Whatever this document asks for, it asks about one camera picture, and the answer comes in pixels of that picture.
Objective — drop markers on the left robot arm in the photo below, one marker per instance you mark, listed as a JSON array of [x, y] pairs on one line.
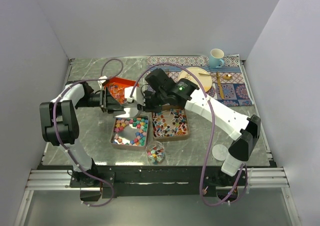
[[60, 127]]

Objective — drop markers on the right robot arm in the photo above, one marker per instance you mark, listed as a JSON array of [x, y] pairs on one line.
[[244, 130]]

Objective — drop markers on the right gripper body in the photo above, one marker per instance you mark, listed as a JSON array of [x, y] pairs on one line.
[[153, 102]]

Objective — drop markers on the light blue mug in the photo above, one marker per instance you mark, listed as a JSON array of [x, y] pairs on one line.
[[216, 59]]

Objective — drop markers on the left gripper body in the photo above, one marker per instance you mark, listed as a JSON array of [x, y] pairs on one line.
[[96, 100]]

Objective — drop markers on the patterned cloth placemat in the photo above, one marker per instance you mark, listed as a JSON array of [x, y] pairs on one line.
[[235, 90]]

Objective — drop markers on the clear plastic cup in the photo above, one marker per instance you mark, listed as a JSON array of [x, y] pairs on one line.
[[155, 152]]

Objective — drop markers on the gold spoon on mat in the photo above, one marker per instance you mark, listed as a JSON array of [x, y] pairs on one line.
[[226, 77]]

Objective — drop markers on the cream and orange plate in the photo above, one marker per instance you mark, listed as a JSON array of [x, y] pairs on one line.
[[206, 81]]

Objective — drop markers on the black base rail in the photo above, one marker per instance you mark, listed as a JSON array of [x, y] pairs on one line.
[[161, 180]]

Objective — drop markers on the gold spoon on plate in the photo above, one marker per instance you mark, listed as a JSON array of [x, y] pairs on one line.
[[204, 74]]

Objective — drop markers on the gold knife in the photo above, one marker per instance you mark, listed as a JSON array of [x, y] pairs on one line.
[[218, 78]]

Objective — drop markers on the tin of star candies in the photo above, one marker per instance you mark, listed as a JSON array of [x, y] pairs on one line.
[[130, 133]]

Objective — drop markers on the orange plastic tray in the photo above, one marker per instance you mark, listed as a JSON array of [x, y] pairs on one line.
[[116, 87]]

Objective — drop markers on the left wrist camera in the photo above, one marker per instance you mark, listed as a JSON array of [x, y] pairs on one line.
[[103, 81]]

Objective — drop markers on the clear round lid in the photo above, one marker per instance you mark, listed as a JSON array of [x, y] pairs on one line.
[[219, 152]]

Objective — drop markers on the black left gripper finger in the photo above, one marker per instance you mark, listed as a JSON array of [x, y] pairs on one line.
[[104, 92], [110, 105]]

